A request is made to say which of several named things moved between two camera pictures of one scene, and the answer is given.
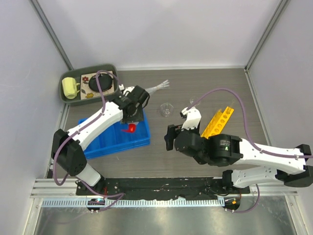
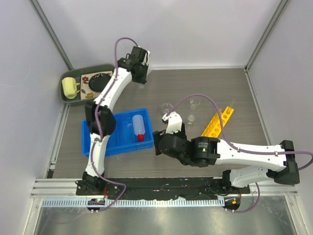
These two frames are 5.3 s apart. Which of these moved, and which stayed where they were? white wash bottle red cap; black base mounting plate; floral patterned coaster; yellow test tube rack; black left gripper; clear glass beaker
Moved: white wash bottle red cap; black left gripper
Stayed: clear glass beaker; yellow test tube rack; floral patterned coaster; black base mounting plate
